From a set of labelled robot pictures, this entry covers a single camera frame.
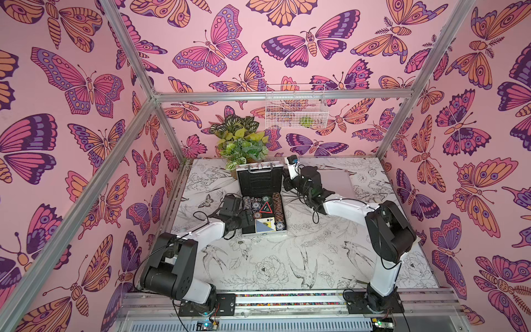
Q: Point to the potted green plant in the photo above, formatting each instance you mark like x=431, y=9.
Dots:
x=239, y=141

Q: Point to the green ball in basket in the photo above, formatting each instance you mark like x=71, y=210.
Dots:
x=306, y=122

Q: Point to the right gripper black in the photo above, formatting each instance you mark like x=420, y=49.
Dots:
x=290, y=182

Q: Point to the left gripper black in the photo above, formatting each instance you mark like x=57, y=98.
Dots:
x=244, y=220

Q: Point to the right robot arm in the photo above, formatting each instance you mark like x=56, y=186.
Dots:
x=390, y=233

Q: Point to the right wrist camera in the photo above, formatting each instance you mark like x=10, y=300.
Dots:
x=293, y=166

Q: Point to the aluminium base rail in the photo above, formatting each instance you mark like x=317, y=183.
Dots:
x=297, y=310

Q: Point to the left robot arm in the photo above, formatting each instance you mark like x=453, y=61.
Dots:
x=169, y=269

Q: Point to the white wire basket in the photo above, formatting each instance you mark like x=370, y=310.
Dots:
x=283, y=109

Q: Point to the silver poker case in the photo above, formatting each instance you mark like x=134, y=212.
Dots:
x=261, y=189
x=338, y=182

